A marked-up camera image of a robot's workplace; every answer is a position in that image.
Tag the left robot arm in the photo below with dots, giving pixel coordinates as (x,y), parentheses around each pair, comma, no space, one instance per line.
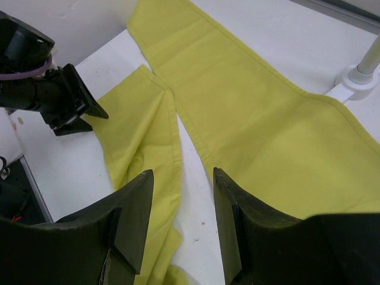
(25,51)

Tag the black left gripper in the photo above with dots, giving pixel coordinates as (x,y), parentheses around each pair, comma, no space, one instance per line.
(60,96)

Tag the yellow trousers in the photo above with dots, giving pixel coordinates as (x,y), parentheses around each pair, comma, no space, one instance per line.
(299,152)

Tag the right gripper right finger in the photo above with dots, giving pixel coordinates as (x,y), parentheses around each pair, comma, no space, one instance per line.
(261,245)

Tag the white clothes rack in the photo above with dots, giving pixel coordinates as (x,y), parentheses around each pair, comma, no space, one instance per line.
(356,82)

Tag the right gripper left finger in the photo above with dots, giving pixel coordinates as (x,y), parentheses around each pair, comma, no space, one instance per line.
(100,244)

